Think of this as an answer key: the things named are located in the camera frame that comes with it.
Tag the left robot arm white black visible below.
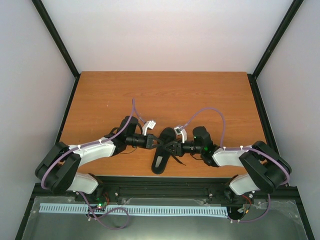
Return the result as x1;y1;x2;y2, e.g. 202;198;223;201
35;115;164;202

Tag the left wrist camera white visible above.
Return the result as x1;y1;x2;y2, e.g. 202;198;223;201
142;120;156;136

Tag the left black frame post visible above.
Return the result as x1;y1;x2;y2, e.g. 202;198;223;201
31;0;81;79

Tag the light blue cable duct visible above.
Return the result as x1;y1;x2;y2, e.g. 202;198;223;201
38;203;228;218

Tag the black frame post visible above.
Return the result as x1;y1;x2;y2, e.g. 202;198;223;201
31;0;81;79
251;0;305;79

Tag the black canvas shoe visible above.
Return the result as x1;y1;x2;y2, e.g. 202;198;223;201
151;127;176;175

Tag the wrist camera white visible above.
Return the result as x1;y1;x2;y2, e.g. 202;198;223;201
142;120;156;136
173;125;188;143

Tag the left controller board with leds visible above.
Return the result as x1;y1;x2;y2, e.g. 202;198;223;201
90;193;110;212

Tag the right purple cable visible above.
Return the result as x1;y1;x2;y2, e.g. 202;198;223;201
179;107;292;224

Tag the right wiring connector bundle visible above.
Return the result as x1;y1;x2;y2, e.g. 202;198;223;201
237;194;252;217

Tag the black shoelace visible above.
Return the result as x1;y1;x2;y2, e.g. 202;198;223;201
171;154;186;166

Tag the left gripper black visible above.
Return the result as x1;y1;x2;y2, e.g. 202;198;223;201
127;133;164;150

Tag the right black frame post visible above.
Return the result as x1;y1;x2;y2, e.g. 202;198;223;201
251;0;305;79

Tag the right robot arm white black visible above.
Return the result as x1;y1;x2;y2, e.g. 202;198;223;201
163;126;292;203

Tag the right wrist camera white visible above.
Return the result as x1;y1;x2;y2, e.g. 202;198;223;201
173;125;188;143

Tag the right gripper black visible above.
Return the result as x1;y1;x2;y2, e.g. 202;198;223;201
163;137;204;157

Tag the black aluminium frame base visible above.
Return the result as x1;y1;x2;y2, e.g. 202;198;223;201
14;72;316;240

